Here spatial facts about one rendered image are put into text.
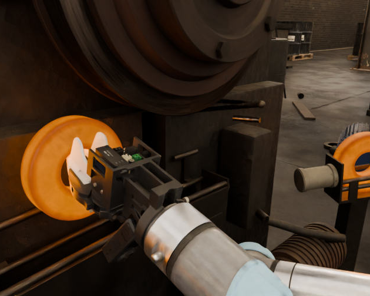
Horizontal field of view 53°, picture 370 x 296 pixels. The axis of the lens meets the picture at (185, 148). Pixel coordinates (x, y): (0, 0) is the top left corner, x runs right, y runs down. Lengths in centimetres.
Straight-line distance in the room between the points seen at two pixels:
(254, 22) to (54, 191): 40
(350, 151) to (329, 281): 53
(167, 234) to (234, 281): 8
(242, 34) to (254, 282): 37
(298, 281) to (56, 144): 36
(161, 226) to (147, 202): 4
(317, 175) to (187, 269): 63
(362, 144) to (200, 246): 68
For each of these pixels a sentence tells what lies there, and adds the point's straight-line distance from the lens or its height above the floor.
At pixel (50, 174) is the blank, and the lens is 54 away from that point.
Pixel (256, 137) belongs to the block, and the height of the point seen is 80.
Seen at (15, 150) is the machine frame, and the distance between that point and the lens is 59.
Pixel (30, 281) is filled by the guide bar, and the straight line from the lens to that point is 57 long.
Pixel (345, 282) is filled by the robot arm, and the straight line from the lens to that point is 50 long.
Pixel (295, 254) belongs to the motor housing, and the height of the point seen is 53.
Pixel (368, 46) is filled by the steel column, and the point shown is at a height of 54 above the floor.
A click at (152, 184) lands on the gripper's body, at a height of 86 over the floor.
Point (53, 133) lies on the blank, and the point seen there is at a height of 89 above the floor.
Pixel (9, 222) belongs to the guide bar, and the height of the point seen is 75.
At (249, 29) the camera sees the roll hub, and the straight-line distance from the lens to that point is 61.
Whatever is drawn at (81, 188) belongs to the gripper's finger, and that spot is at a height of 83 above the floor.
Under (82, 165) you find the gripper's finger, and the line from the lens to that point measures 51.
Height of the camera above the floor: 104
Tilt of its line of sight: 19 degrees down
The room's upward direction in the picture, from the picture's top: 1 degrees clockwise
